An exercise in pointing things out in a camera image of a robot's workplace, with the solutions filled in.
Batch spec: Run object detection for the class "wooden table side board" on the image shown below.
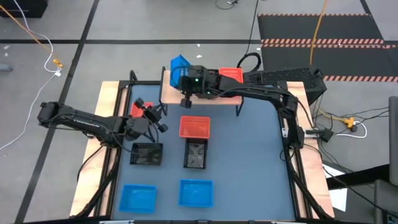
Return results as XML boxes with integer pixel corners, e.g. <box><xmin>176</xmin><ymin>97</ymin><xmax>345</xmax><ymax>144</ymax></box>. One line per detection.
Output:
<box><xmin>285</xmin><ymin>81</ymin><xmax>335</xmax><ymax>219</ymax></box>
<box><xmin>70</xmin><ymin>81</ymin><xmax>128</xmax><ymax>218</ymax></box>

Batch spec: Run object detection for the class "black desk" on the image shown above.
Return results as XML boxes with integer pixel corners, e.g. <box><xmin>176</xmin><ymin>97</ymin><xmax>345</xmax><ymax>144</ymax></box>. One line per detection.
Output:
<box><xmin>326</xmin><ymin>163</ymin><xmax>398</xmax><ymax>224</ymax></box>

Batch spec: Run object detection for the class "blue slotted plastic basket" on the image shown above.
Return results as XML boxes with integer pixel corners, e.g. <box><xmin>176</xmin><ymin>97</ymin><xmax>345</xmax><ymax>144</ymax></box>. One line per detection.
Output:
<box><xmin>119</xmin><ymin>184</ymin><xmax>157</xmax><ymax>214</ymax></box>
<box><xmin>169</xmin><ymin>54</ymin><xmax>192</xmax><ymax>91</ymax></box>
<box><xmin>178</xmin><ymin>179</ymin><xmax>215</xmax><ymax>208</ymax></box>

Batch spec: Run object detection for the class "black metal table frame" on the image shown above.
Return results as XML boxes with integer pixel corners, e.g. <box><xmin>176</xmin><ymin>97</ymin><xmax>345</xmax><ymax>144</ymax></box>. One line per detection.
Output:
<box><xmin>70</xmin><ymin>70</ymin><xmax>335</xmax><ymax>224</ymax></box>

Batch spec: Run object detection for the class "yellow power splitter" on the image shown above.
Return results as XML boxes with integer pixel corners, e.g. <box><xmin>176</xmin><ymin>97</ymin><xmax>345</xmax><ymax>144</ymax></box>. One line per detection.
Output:
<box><xmin>341</xmin><ymin>115</ymin><xmax>357</xmax><ymax>129</ymax></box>

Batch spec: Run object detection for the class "orange slotted plastic basket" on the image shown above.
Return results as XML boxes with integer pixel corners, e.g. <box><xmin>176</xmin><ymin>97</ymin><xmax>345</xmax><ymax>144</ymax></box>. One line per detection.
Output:
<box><xmin>130</xmin><ymin>101</ymin><xmax>155</xmax><ymax>118</ymax></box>
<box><xmin>218</xmin><ymin>67</ymin><xmax>244</xmax><ymax>84</ymax></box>
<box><xmin>179</xmin><ymin>115</ymin><xmax>211</xmax><ymax>139</ymax></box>

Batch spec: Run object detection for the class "black slotted plastic basket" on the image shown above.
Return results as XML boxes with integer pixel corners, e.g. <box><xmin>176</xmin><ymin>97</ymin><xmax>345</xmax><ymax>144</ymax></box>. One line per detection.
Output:
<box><xmin>183</xmin><ymin>138</ymin><xmax>208</xmax><ymax>170</ymax></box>
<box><xmin>129</xmin><ymin>142</ymin><xmax>164</xmax><ymax>166</ymax></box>
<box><xmin>203</xmin><ymin>67</ymin><xmax>220</xmax><ymax>78</ymax></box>

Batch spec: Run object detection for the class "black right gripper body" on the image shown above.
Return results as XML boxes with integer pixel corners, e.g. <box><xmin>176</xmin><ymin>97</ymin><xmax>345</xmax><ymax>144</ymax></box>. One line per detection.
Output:
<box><xmin>180</xmin><ymin>66</ymin><xmax>223</xmax><ymax>100</ymax></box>

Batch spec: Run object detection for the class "white floor cable with plug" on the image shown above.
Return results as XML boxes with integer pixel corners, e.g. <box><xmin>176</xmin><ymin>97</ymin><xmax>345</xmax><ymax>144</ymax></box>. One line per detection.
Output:
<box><xmin>0</xmin><ymin>0</ymin><xmax>63</xmax><ymax>152</ymax></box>

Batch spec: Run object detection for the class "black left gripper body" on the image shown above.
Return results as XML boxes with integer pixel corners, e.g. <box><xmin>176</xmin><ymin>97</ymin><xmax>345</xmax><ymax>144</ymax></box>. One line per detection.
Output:
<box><xmin>141</xmin><ymin>105</ymin><xmax>164</xmax><ymax>126</ymax></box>

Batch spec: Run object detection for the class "black perforated computer tower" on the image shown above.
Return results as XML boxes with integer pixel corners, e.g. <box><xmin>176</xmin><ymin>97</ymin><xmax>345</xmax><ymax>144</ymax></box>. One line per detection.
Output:
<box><xmin>243</xmin><ymin>66</ymin><xmax>328</xmax><ymax>106</ymax></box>

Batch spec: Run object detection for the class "grey upright panel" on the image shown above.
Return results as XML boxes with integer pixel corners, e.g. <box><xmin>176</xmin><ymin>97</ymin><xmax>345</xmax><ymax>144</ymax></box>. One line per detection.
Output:
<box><xmin>388</xmin><ymin>95</ymin><xmax>398</xmax><ymax>179</ymax></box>

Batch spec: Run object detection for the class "white paper sheet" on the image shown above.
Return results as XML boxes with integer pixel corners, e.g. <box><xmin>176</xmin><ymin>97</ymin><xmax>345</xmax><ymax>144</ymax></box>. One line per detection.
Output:
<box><xmin>323</xmin><ymin>164</ymin><xmax>348</xmax><ymax>213</ymax></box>

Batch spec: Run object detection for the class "black box on floor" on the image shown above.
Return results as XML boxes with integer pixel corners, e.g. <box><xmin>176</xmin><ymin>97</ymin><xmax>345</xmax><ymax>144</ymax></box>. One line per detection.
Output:
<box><xmin>0</xmin><ymin>0</ymin><xmax>49</xmax><ymax>19</ymax></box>

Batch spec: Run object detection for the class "wooden shelf with black legs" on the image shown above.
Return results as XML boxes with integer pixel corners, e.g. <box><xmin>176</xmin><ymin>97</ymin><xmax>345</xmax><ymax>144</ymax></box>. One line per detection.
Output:
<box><xmin>159</xmin><ymin>65</ymin><xmax>245</xmax><ymax>118</ymax></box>

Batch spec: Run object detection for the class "black clamp-mounted device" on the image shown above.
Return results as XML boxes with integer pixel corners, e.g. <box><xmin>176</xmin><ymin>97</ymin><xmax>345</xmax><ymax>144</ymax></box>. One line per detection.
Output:
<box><xmin>306</xmin><ymin>127</ymin><xmax>335</xmax><ymax>144</ymax></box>

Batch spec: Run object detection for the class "yellow floor cable with plug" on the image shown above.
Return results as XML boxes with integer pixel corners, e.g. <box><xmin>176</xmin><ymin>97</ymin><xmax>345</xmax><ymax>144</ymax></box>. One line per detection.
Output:
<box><xmin>0</xmin><ymin>4</ymin><xmax>64</xmax><ymax>68</ymax></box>

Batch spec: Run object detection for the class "thick black cable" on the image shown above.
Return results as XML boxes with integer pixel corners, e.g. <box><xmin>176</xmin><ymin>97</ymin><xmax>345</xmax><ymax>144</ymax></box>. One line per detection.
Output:
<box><xmin>236</xmin><ymin>0</ymin><xmax>262</xmax><ymax>70</ymax></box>

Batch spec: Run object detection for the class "black hazard-striped floor mat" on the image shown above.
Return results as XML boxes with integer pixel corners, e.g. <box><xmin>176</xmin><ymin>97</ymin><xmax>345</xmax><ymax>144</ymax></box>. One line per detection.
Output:
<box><xmin>257</xmin><ymin>13</ymin><xmax>386</xmax><ymax>44</ymax></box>
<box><xmin>260</xmin><ymin>43</ymin><xmax>398</xmax><ymax>83</ymax></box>

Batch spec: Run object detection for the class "hanging yellow cable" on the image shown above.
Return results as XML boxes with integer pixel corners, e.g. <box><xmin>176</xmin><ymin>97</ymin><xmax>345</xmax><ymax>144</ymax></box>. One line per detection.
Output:
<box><xmin>309</xmin><ymin>0</ymin><xmax>330</xmax><ymax>66</ymax></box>

